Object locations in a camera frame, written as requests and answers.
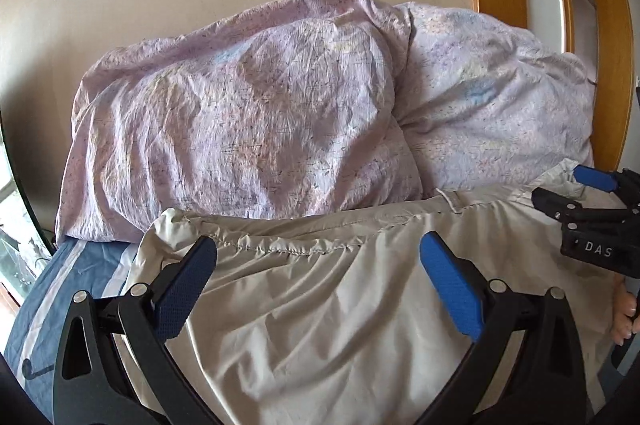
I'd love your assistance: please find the beige puffer down jacket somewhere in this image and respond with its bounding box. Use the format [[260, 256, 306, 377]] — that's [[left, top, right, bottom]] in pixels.
[[127, 185, 613, 424]]

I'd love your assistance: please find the person right hand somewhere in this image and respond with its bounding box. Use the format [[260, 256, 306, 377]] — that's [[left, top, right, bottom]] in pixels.
[[611, 280, 639, 346]]

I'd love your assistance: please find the blue white striped bed sheet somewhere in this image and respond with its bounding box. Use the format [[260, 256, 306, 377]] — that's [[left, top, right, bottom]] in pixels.
[[3, 237, 138, 419]]

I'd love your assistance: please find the pink floral pillow near door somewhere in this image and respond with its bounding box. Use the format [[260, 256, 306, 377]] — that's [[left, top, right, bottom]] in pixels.
[[394, 2, 596, 196]]

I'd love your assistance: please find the pink floral pillow near wall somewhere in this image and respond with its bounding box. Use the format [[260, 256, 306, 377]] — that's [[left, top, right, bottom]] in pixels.
[[55, 0, 423, 243]]

